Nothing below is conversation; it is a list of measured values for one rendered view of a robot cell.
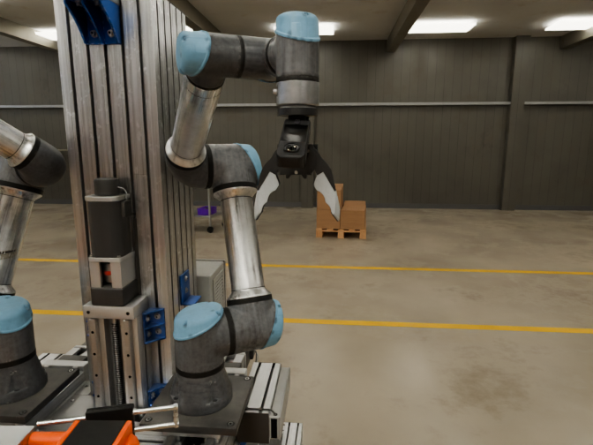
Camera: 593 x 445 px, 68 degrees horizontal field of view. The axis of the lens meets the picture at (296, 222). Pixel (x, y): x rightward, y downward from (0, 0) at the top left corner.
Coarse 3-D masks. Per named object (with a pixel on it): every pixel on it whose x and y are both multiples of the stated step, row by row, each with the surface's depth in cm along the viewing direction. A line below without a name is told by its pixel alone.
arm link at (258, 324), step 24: (216, 144) 114; (240, 144) 116; (216, 168) 110; (240, 168) 112; (216, 192) 112; (240, 192) 112; (240, 216) 111; (240, 240) 110; (240, 264) 109; (240, 288) 109; (264, 288) 111; (240, 312) 106; (264, 312) 107; (240, 336) 104; (264, 336) 107
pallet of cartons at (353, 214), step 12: (324, 204) 753; (348, 204) 815; (360, 204) 815; (324, 216) 757; (348, 216) 750; (360, 216) 745; (324, 228) 760; (336, 228) 757; (348, 228) 753; (360, 228) 749
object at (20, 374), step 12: (24, 360) 109; (36, 360) 113; (0, 372) 106; (12, 372) 107; (24, 372) 108; (36, 372) 111; (0, 384) 105; (12, 384) 107; (24, 384) 108; (36, 384) 110; (0, 396) 105; (12, 396) 106; (24, 396) 108
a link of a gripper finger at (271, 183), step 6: (270, 174) 77; (270, 180) 77; (276, 180) 77; (264, 186) 78; (270, 186) 77; (276, 186) 77; (258, 192) 78; (264, 192) 78; (270, 192) 78; (258, 198) 78; (264, 198) 78; (258, 204) 78; (264, 204) 78; (258, 210) 78; (258, 216) 79
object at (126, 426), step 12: (84, 420) 64; (96, 420) 64; (108, 420) 64; (120, 420) 64; (72, 432) 61; (84, 432) 61; (96, 432) 61; (108, 432) 61; (120, 432) 61; (60, 444) 59; (72, 444) 59; (84, 444) 59; (96, 444) 59; (108, 444) 59; (120, 444) 60
